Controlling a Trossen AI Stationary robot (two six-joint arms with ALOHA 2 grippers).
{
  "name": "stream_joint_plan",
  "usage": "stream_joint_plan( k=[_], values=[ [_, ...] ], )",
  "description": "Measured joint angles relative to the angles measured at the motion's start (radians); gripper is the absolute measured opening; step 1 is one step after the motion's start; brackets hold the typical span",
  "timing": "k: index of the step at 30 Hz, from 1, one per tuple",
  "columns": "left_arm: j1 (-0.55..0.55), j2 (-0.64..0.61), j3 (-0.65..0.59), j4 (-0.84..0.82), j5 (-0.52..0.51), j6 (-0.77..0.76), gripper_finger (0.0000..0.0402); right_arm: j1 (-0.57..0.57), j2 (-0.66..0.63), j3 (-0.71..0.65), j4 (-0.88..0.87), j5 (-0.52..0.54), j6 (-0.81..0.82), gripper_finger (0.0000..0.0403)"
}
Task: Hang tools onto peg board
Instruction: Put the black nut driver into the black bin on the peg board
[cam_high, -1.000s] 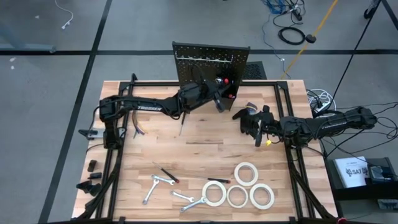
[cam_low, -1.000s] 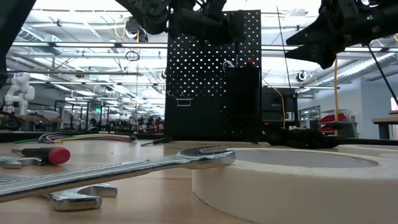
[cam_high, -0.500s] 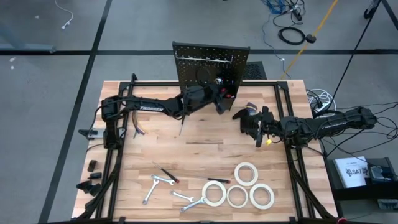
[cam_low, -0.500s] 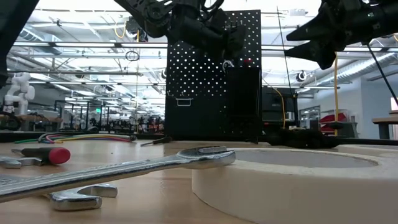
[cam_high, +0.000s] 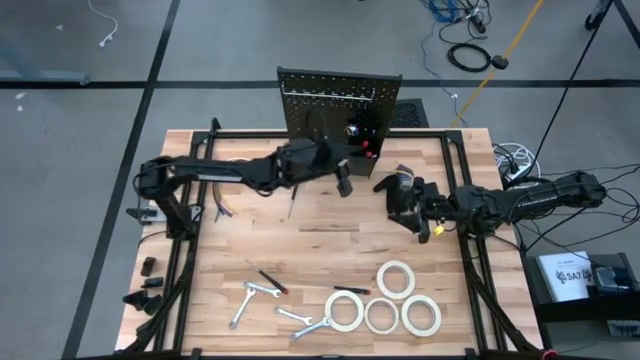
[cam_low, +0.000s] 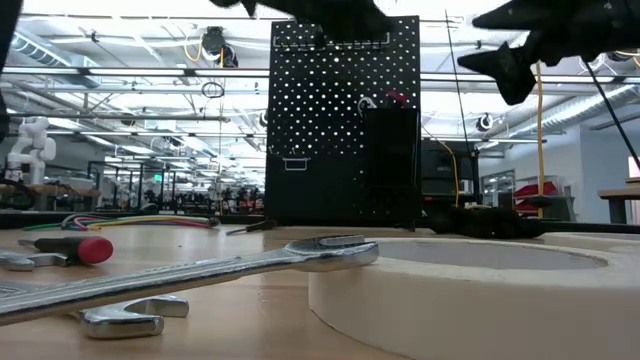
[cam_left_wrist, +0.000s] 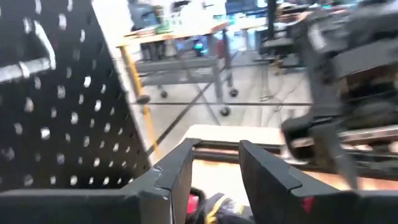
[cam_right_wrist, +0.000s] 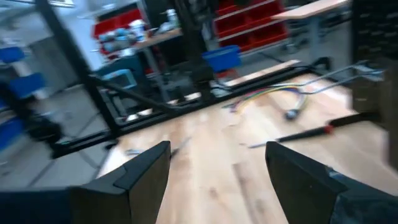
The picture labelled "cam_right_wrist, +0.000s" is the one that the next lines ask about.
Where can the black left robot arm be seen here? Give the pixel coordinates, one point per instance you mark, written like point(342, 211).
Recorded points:
point(194, 37)

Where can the wooden workbench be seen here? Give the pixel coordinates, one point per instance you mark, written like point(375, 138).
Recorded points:
point(161, 37)

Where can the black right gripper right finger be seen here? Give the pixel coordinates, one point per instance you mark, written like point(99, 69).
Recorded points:
point(298, 186)

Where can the black metal table frame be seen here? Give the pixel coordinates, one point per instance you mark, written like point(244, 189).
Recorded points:
point(74, 56)

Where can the red storage bins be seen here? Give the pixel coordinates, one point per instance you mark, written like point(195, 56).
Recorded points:
point(109, 25)

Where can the black metal pegboard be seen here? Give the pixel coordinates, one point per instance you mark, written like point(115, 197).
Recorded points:
point(376, 31)

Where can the wooden table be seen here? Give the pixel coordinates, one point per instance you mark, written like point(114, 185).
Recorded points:
point(311, 9)

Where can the light blue box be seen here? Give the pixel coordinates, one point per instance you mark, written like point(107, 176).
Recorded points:
point(119, 79)

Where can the white bottle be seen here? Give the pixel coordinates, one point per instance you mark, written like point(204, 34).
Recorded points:
point(137, 29)

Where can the blue plastic bin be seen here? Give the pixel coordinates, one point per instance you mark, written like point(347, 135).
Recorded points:
point(222, 59)

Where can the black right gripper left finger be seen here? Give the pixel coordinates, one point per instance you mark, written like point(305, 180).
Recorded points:
point(140, 193)

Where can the red bin shelf rack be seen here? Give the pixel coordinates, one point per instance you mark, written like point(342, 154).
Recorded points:
point(248, 28)

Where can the blue office chair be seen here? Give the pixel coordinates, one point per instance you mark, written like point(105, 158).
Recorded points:
point(28, 85)

